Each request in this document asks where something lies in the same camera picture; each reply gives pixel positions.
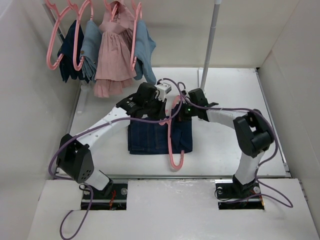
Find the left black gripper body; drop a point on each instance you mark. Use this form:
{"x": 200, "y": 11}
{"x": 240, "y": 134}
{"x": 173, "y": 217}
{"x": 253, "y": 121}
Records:
{"x": 154, "y": 109}

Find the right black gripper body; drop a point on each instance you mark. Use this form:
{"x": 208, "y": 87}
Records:
{"x": 186, "y": 111}

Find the dark blue jeans trousers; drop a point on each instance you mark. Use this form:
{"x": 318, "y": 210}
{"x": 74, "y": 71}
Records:
{"x": 152, "y": 138}

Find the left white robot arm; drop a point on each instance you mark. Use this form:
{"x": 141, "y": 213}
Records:
{"x": 75, "y": 152}

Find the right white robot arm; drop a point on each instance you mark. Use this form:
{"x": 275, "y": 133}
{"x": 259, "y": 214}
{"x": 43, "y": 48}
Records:
{"x": 253, "y": 133}

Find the pink hanger with light jeans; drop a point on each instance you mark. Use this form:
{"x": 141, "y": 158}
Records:
{"x": 137, "y": 8}

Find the pink hanger with dress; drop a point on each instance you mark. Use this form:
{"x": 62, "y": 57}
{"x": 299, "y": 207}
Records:
{"x": 115, "y": 12}

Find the right white rack foot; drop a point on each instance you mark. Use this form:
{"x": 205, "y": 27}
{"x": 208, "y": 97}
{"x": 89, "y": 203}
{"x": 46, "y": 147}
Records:
{"x": 200, "y": 77}

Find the pink hanging dress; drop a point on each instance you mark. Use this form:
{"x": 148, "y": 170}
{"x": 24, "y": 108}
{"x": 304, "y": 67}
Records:
{"x": 113, "y": 68}

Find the light blue hanging jeans right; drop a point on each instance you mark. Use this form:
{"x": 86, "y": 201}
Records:
{"x": 144, "y": 47}

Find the light blue hanging jeans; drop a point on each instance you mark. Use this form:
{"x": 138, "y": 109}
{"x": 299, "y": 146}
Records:
{"x": 144, "y": 47}
{"x": 90, "y": 50}

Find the light blue hanging jeans left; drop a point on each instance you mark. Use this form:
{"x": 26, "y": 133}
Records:
{"x": 90, "y": 50}

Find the dark blue hanging garment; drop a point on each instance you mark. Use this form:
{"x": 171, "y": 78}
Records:
{"x": 66, "y": 65}

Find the right grey rack pole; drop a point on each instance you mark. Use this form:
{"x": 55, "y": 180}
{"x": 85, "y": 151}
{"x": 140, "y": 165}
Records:
{"x": 211, "y": 37}

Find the grey rack pole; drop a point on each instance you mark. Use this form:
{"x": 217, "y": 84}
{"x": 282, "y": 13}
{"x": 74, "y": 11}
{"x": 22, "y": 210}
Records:
{"x": 211, "y": 37}
{"x": 52, "y": 18}

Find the left grey rack pole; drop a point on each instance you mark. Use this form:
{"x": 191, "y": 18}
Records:
{"x": 52, "y": 18}

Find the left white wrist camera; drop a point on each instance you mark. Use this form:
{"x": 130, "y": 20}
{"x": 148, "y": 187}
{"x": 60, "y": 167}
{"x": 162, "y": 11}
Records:
{"x": 162, "y": 90}

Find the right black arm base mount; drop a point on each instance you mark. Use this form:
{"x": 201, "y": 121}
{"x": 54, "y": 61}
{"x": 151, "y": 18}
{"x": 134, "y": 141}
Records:
{"x": 230, "y": 199}

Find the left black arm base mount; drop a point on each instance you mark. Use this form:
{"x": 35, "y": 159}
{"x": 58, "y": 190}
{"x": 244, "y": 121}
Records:
{"x": 116, "y": 200}

